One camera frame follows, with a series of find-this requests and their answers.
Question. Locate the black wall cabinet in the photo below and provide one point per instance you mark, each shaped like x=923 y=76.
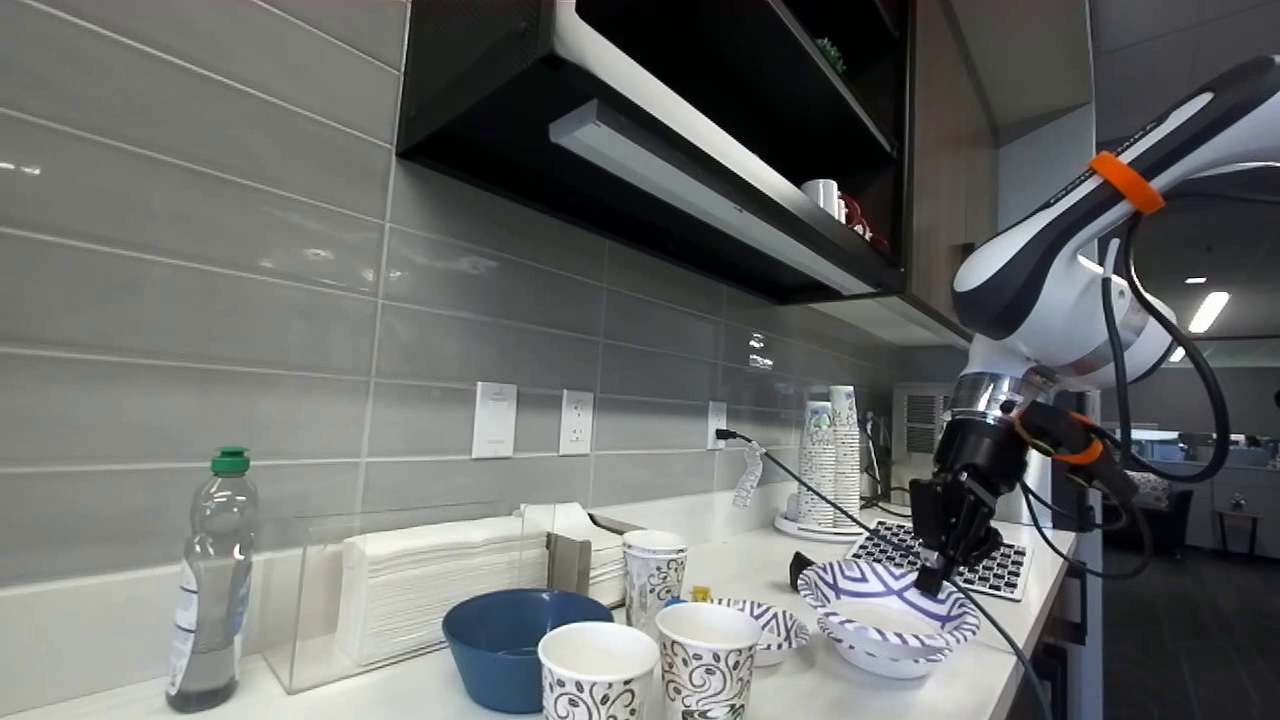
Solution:
x=665 y=80

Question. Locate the white light switch plate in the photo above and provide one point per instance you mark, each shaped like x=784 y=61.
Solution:
x=493 y=418

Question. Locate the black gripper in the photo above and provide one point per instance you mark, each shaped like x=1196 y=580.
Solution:
x=982 y=465

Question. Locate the white mug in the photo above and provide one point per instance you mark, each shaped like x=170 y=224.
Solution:
x=825 y=196

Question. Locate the red item in cabinet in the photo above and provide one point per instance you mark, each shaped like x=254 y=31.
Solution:
x=863 y=221

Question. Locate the dark countertop appliance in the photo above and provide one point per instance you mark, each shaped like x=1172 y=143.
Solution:
x=872 y=461

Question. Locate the tall paper cup stack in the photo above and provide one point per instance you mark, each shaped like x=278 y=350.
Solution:
x=816 y=461
x=844 y=447

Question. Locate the white wall outlet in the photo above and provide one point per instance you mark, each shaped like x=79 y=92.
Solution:
x=575 y=421

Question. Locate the clear bottle with green cap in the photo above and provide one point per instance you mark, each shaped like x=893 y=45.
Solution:
x=212 y=580

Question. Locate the under-cabinet light strip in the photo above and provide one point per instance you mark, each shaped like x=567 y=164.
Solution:
x=692 y=187

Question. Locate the grey napkin holder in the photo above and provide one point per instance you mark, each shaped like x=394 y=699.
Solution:
x=567 y=561

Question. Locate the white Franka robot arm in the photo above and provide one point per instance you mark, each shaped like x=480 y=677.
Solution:
x=1067 y=254

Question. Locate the ceiling light panel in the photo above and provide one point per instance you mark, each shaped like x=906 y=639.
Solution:
x=1204 y=310

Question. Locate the black patterned paper cup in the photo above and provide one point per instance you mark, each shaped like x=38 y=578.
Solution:
x=652 y=573
x=599 y=672
x=704 y=662

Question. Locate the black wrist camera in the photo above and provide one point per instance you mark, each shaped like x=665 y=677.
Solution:
x=1044 y=428

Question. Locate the solid blue bowl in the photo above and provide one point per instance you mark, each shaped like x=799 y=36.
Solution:
x=504 y=647

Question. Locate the clear acrylic napkin holder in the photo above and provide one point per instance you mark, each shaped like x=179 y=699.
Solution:
x=300 y=612

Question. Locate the small black object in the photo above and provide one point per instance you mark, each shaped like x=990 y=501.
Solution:
x=802 y=569

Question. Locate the dark armchair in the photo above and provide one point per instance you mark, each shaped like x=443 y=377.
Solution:
x=1168 y=517

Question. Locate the white outlet with plug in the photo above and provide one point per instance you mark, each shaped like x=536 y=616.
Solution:
x=713 y=418

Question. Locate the white napkins in clear holder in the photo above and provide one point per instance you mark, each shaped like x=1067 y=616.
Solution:
x=443 y=587

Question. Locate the white napkins in grey holder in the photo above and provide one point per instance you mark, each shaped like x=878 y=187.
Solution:
x=587 y=526

